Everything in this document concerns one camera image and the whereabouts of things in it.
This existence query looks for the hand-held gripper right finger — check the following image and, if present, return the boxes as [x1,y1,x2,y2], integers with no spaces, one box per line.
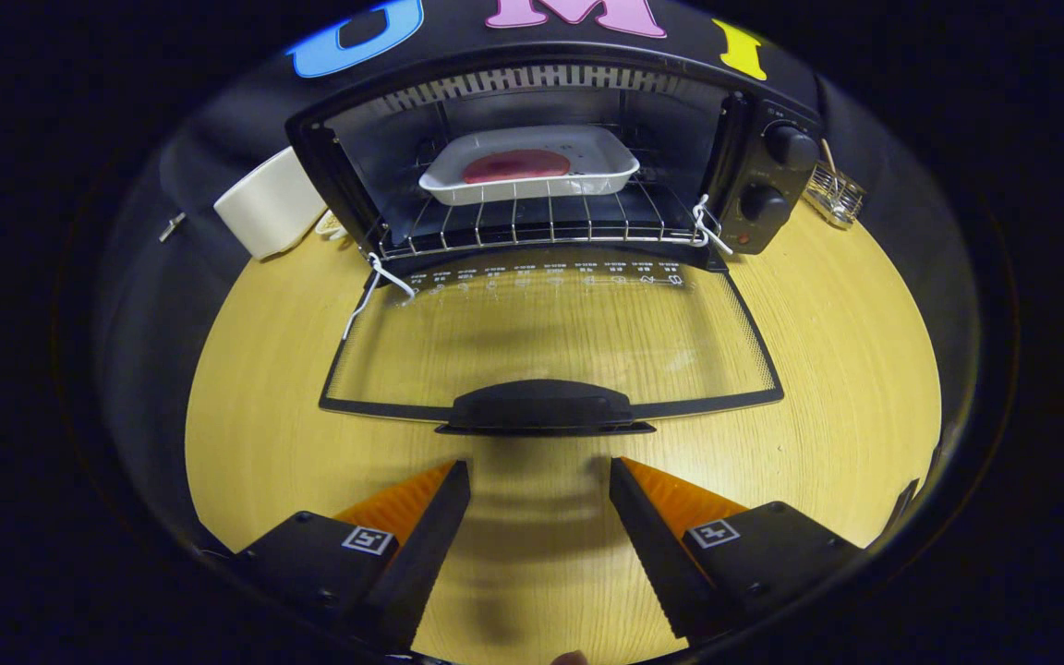
[608,457,867,646]

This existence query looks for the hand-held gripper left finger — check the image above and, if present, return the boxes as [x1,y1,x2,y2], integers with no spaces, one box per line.
[233,460,472,653]

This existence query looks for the white square plate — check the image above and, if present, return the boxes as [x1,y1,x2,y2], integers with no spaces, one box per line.
[417,125,642,207]

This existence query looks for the pink round meat slice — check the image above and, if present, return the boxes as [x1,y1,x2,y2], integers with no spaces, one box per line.
[462,148,573,186]

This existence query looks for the black toaster oven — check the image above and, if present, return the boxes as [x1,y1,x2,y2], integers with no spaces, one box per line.
[284,42,825,438]

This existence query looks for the cream white toaster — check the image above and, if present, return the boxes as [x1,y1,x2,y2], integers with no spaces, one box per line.
[212,146,329,261]

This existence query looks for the metal wire basket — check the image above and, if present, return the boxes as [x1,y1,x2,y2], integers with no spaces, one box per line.
[804,162,868,231]

